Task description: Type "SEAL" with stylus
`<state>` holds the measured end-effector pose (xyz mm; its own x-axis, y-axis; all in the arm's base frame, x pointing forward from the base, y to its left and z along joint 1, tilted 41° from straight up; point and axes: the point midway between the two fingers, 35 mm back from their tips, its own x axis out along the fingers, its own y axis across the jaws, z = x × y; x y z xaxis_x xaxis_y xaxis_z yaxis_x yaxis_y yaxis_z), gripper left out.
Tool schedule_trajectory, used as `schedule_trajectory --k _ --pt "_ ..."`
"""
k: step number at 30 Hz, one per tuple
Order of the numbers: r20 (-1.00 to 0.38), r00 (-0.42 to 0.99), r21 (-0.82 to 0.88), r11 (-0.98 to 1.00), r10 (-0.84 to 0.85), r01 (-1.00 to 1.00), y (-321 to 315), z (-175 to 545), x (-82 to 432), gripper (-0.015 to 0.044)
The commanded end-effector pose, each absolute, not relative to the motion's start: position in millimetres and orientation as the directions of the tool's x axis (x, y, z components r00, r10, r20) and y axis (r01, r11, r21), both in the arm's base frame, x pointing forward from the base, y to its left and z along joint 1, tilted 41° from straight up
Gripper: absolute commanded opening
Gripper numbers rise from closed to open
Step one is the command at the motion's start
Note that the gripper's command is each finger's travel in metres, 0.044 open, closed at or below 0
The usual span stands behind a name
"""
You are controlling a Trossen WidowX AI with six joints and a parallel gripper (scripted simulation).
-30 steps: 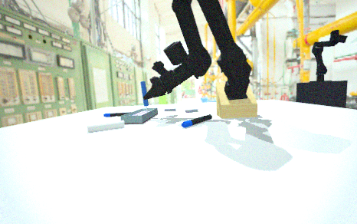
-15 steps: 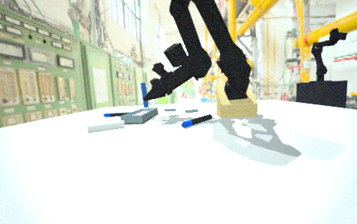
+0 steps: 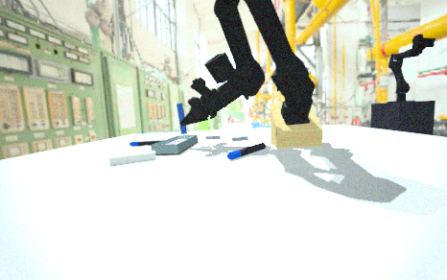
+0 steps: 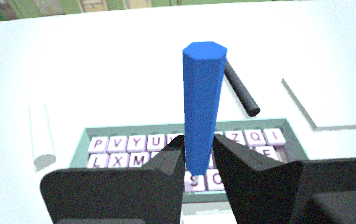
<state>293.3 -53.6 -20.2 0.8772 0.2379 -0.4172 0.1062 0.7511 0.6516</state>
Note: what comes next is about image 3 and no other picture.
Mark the keyboard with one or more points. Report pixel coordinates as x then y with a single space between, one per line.
174 145

